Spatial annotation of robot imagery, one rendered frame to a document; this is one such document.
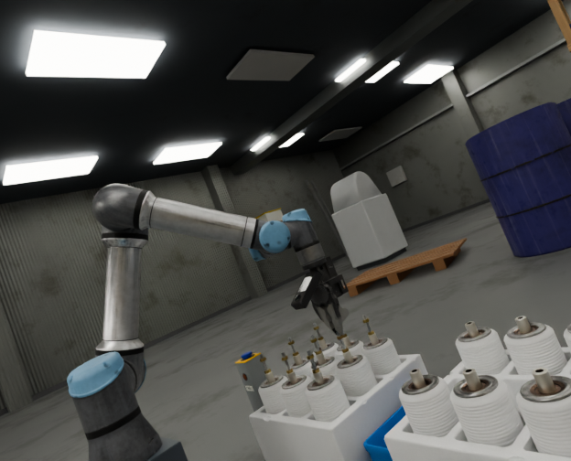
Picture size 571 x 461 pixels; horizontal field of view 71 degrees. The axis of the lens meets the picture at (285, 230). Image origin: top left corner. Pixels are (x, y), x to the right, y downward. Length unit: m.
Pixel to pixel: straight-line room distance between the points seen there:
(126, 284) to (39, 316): 6.70
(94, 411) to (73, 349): 6.83
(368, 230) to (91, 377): 5.05
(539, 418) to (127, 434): 0.76
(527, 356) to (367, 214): 4.86
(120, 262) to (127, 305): 0.11
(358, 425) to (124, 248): 0.73
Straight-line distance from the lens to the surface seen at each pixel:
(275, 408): 1.27
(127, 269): 1.10
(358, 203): 5.75
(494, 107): 10.58
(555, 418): 0.73
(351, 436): 1.07
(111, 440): 1.00
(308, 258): 1.10
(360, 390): 1.15
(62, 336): 7.80
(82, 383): 0.99
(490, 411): 0.79
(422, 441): 0.86
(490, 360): 1.04
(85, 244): 8.14
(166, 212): 0.97
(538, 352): 0.97
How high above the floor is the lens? 0.58
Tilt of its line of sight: 4 degrees up
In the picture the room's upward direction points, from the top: 22 degrees counter-clockwise
